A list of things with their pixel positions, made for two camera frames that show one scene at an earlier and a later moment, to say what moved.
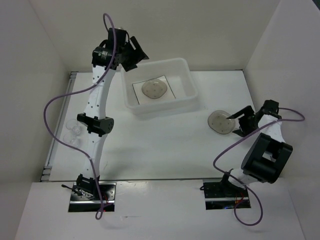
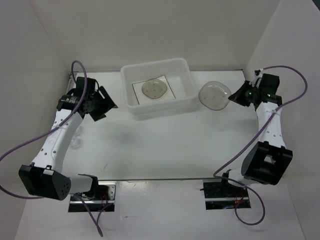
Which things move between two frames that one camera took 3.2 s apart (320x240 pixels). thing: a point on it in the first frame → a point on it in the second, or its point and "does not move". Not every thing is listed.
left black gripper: x=138 y=55 → x=107 y=103
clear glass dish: x=218 y=121 → x=214 y=95
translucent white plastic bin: x=156 y=87 does not move
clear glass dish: x=154 y=88 does not move
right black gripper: x=244 y=129 → x=238 y=96
